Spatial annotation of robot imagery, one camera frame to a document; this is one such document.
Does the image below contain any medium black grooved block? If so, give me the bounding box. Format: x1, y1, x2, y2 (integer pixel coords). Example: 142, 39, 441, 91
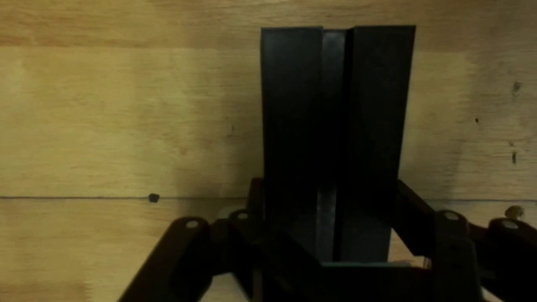
258, 24, 418, 266

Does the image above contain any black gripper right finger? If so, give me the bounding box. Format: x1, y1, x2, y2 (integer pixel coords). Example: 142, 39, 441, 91
391, 179, 537, 302

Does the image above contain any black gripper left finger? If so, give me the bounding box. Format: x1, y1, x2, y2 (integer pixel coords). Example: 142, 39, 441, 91
119, 179, 324, 302

